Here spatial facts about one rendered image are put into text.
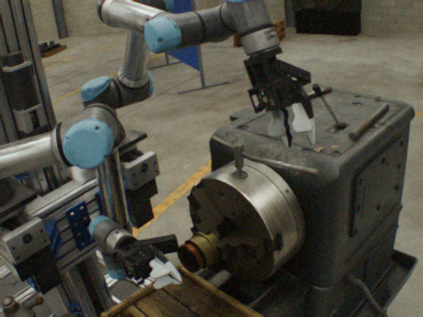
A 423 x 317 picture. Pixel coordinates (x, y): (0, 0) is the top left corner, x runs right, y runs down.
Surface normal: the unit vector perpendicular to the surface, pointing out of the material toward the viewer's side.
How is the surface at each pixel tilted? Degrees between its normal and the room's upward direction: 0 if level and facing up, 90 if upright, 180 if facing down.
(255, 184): 24
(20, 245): 90
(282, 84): 70
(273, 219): 58
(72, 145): 89
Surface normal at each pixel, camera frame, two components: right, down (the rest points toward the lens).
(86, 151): 0.22, 0.40
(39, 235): 0.77, 0.20
